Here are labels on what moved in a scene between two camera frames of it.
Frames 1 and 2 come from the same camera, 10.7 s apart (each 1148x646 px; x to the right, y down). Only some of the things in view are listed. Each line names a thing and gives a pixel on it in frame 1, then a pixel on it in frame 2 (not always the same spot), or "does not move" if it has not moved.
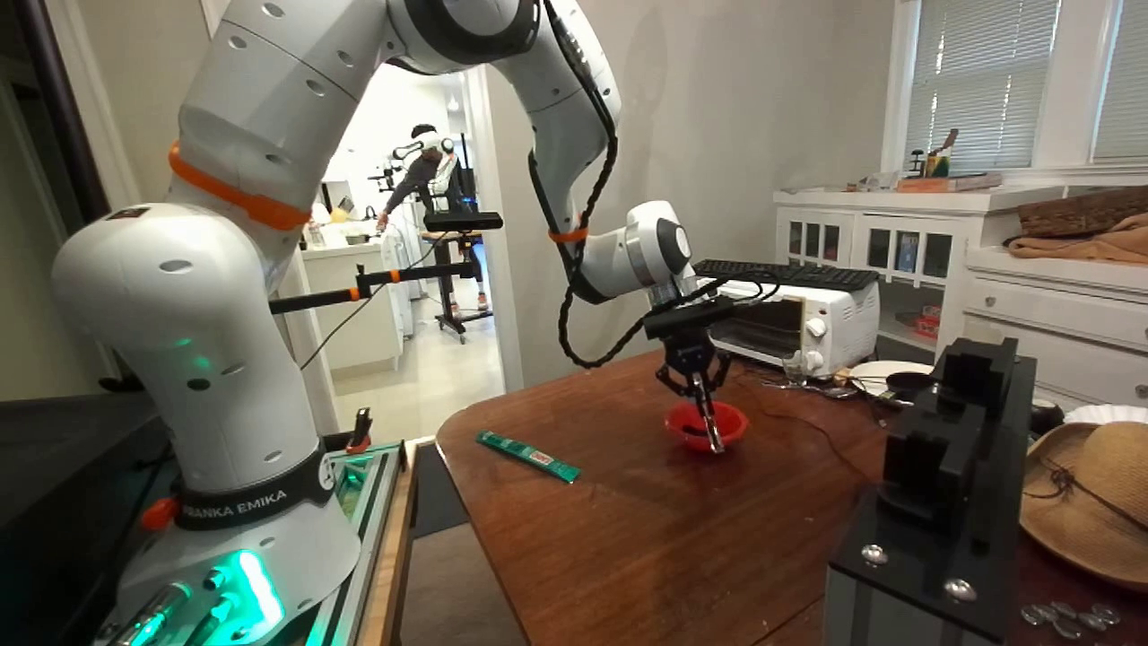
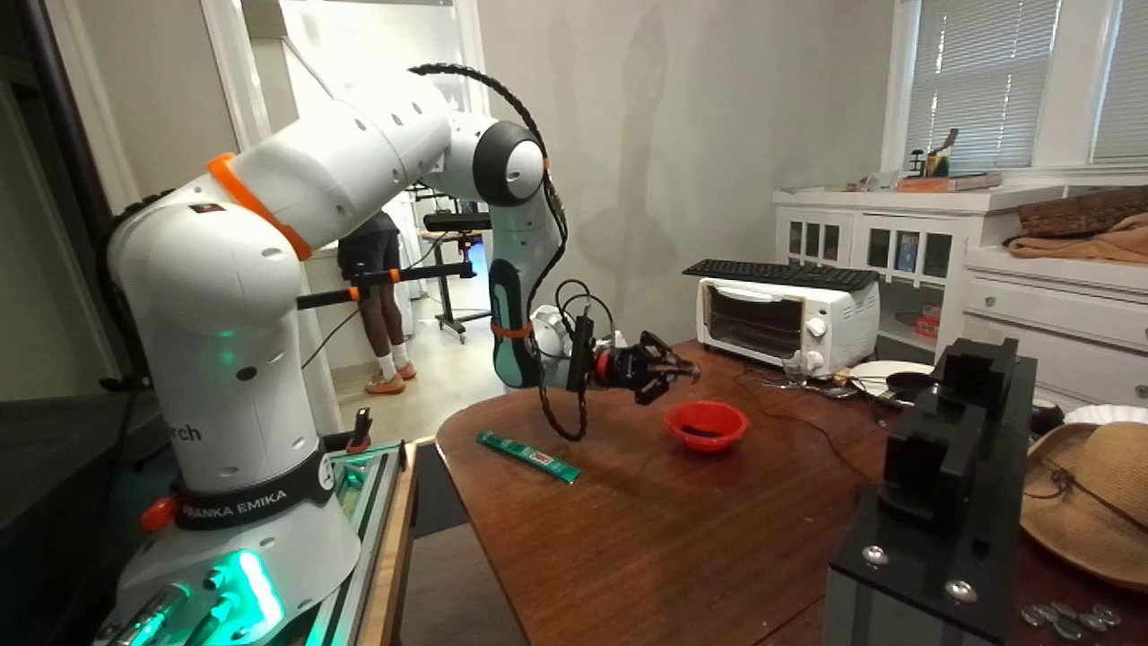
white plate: [875, 375] does not move
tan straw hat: [1083, 491] does not move
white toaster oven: [808, 329] does not move
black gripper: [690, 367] -> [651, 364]
